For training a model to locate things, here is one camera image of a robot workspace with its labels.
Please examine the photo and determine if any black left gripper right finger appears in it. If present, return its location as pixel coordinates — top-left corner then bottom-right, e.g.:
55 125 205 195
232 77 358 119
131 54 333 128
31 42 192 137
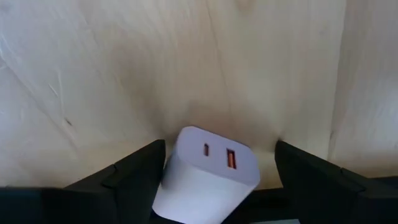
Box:
275 140 366 224

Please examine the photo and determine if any lavender cube charger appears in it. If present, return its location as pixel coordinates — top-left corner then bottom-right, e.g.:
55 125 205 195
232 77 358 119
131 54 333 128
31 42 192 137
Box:
151 125 261 224

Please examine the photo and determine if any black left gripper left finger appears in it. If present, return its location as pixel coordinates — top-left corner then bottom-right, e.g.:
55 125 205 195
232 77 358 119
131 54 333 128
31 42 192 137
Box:
63 139 167 224

